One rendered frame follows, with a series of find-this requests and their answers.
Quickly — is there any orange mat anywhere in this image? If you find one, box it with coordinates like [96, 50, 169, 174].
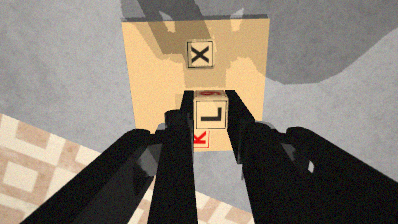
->
[121, 18, 270, 134]

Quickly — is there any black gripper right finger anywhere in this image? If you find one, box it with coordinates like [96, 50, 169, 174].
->
[225, 90, 398, 224]

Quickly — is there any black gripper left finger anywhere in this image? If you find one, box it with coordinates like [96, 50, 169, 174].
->
[19, 90, 198, 224]

